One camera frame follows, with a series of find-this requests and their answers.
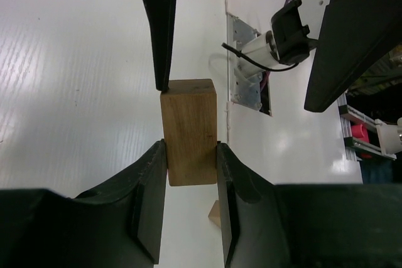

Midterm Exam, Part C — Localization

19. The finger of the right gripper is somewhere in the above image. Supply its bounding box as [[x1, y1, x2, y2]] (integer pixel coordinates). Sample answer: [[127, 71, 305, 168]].
[[143, 0, 177, 91], [304, 0, 401, 112]]

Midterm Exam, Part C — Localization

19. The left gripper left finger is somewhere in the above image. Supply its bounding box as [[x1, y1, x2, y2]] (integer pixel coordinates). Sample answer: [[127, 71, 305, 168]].
[[1, 141, 166, 267]]

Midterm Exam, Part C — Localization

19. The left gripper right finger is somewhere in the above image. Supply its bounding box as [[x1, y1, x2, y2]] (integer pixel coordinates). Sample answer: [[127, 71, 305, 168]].
[[217, 143, 401, 267]]

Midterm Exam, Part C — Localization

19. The long wood block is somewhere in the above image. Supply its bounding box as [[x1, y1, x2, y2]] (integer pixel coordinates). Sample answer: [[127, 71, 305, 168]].
[[160, 78, 217, 186]]

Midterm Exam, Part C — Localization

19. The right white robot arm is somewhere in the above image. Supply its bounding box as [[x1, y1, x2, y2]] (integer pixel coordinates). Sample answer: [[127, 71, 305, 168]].
[[143, 0, 401, 112]]

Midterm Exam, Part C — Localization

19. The plain wood cube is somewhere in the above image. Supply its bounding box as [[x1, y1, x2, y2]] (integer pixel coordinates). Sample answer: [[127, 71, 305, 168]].
[[208, 200, 221, 228]]

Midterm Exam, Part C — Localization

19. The pink object in background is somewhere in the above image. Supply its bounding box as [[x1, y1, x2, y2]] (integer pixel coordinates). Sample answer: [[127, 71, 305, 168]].
[[351, 124, 369, 143]]

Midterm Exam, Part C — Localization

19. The aluminium table frame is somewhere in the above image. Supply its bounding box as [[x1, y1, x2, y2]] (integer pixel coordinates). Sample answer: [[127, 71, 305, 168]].
[[242, 0, 330, 72]]

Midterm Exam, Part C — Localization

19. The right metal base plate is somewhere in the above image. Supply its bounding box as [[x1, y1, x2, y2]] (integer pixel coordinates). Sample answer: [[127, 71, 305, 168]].
[[227, 14, 263, 111]]

